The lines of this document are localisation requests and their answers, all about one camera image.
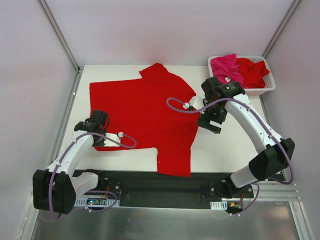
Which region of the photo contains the white cable duct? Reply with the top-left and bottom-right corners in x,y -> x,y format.
74,197 -> 120,208
210,200 -> 228,211

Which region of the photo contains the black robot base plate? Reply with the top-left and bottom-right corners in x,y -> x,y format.
89,170 -> 254,209

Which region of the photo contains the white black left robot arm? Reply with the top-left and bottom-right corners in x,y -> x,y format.
32,110 -> 110,215

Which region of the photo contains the pink t shirt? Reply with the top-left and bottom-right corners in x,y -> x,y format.
209,53 -> 244,86

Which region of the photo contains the left aluminium frame post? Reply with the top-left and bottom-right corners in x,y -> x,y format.
37,0 -> 81,73

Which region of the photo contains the aluminium frame post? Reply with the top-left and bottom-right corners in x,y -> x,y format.
37,0 -> 81,73
261,0 -> 303,59

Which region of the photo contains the right white cable duct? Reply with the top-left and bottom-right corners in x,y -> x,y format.
210,200 -> 228,211

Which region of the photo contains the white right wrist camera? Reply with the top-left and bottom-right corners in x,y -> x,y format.
182,96 -> 205,111

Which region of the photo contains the left white cable duct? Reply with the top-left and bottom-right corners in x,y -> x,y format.
74,197 -> 120,208

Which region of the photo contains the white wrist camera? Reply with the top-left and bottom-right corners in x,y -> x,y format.
182,96 -> 205,111
103,132 -> 124,148

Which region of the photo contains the red t shirt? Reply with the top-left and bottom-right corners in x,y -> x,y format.
236,58 -> 270,89
89,63 -> 199,177

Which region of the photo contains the right aluminium frame post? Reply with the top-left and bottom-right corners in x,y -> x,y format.
261,0 -> 303,59

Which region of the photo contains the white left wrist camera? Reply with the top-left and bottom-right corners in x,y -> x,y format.
103,132 -> 124,148

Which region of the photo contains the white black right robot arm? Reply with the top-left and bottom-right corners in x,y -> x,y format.
189,77 -> 295,199

